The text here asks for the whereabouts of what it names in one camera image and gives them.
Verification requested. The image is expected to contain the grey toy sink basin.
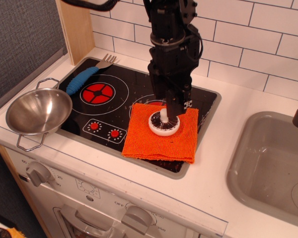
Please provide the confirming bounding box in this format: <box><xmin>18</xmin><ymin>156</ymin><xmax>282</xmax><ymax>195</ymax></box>
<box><xmin>227</xmin><ymin>112</ymin><xmax>298</xmax><ymax>226</ymax></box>

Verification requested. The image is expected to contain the grey timer knob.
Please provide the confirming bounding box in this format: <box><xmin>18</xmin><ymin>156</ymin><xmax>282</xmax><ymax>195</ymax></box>
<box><xmin>26</xmin><ymin>162</ymin><xmax>51</xmax><ymax>187</ymax></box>

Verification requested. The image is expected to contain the steel pot with handles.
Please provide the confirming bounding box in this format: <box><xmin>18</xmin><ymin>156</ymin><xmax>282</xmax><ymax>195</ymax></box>
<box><xmin>5</xmin><ymin>78</ymin><xmax>73</xmax><ymax>152</ymax></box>

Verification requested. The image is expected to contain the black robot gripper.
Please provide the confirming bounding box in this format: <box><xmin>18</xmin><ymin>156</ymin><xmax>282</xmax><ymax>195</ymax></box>
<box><xmin>148</xmin><ymin>41</ymin><xmax>201</xmax><ymax>118</ymax></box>

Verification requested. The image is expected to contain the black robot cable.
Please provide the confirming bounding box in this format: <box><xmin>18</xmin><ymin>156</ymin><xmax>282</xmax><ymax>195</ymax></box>
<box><xmin>61</xmin><ymin>0</ymin><xmax>120</xmax><ymax>12</ymax></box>

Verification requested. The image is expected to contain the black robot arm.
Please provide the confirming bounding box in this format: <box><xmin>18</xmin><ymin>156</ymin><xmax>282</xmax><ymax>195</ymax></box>
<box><xmin>144</xmin><ymin>0</ymin><xmax>203</xmax><ymax>118</ymax></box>

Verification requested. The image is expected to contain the orange cloth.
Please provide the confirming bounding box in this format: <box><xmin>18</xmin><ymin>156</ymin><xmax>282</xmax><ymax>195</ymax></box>
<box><xmin>122</xmin><ymin>103</ymin><xmax>199</xmax><ymax>164</ymax></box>

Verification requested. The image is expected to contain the toy oven door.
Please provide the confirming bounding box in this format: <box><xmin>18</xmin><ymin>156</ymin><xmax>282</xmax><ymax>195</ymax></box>
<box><xmin>53</xmin><ymin>205</ymin><xmax>199</xmax><ymax>238</ymax></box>

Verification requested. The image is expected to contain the grey oven knob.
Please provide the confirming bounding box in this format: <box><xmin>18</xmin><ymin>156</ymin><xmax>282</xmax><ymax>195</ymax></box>
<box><xmin>121</xmin><ymin>206</ymin><xmax>153</xmax><ymax>235</ymax></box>

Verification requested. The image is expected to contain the blue handled metal fork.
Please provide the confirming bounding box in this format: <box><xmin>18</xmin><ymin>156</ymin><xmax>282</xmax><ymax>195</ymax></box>
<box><xmin>66</xmin><ymin>54</ymin><xmax>117</xmax><ymax>95</ymax></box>

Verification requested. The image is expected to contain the yellow cloth at corner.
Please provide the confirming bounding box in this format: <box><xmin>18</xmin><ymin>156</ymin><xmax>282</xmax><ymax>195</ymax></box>
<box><xmin>0</xmin><ymin>228</ymin><xmax>25</xmax><ymax>238</ymax></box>

